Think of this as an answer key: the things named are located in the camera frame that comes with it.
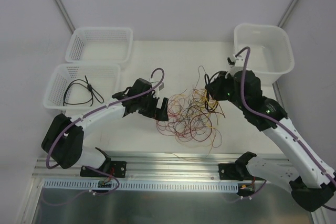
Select red yellow wires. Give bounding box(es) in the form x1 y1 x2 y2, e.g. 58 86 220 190
155 65 226 162

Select black USB cable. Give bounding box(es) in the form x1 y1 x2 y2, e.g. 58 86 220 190
62 75 105 106

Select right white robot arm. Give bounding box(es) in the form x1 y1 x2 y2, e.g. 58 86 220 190
205 70 335 212

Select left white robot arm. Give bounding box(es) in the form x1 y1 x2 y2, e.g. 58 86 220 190
41 78 169 177

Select white perforated basket near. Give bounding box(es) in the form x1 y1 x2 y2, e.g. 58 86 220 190
43 62 121 111

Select white perforated basket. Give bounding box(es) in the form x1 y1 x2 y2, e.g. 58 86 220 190
43 62 121 111
65 27 133 66

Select white solid tub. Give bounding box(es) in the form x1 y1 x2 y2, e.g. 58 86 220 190
234 23 295 86

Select white perforated basket far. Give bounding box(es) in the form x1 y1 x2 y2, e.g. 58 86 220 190
65 27 133 66

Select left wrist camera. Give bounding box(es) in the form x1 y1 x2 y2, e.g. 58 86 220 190
149 78 164 98

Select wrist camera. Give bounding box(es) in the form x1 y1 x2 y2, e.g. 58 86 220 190
227 55 246 76
149 78 164 98

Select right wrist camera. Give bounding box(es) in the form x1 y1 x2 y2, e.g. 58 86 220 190
227 55 246 76

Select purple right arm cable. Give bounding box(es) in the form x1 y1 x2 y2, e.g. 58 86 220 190
235 47 336 211

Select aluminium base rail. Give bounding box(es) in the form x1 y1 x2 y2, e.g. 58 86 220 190
34 150 292 183

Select white slotted cable duct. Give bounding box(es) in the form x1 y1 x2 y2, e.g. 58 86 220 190
44 179 238 193

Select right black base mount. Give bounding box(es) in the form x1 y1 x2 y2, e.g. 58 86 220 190
218 163 253 181

